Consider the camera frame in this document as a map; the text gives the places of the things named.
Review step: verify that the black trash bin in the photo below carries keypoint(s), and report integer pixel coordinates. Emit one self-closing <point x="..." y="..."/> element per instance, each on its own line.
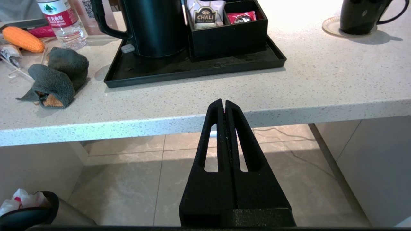
<point x="32" y="215"/>

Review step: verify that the black electric kettle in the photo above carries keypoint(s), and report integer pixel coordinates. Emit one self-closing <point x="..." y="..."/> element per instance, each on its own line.
<point x="157" y="29"/>

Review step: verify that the red package with white label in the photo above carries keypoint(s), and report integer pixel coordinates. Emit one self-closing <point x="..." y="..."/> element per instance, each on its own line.
<point x="241" y="17"/>

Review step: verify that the black rectangular serving tray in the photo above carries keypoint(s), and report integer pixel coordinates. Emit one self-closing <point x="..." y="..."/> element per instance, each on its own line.
<point x="192" y="72"/>

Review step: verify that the black smartphone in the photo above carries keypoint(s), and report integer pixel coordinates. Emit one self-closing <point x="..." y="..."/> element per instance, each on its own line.
<point x="22" y="24"/>

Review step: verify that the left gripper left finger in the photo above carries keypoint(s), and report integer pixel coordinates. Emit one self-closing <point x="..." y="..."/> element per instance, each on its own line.
<point x="202" y="199"/>

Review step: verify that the yellow toy corn cob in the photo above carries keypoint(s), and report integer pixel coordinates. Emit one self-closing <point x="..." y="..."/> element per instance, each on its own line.
<point x="22" y="40"/>

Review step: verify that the white counter cabinet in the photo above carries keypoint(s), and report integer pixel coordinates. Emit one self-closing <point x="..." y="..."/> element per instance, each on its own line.
<point x="379" y="160"/>

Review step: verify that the black sachet organizer box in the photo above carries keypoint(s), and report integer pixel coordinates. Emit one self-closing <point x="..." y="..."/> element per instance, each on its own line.
<point x="228" y="41"/>

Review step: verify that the black ceramic mug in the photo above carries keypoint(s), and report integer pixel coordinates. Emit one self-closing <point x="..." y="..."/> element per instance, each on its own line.
<point x="359" y="16"/>

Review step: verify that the small white plastic piece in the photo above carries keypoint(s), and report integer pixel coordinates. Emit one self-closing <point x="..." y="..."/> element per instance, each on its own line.
<point x="127" y="48"/>

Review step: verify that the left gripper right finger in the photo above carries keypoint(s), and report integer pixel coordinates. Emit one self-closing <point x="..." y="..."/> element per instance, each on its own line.
<point x="263" y="199"/>

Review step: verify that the red toy pepper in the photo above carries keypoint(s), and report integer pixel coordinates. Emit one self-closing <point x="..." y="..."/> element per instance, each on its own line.
<point x="41" y="32"/>

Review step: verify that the pink acrylic QR sign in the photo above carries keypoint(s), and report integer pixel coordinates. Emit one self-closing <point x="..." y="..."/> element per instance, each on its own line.
<point x="96" y="19"/>

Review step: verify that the clear water bottle red cap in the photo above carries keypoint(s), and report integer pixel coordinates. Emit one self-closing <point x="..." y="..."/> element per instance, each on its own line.
<point x="64" y="22"/>

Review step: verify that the white printed food packet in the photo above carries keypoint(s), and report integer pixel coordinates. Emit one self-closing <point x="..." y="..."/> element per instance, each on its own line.
<point x="9" y="53"/>

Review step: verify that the dark grey cloth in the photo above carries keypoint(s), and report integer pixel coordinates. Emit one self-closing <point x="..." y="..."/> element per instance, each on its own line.
<point x="57" y="80"/>

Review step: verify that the white Chali tea packet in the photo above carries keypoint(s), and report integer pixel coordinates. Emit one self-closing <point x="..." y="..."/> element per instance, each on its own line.
<point x="205" y="16"/>

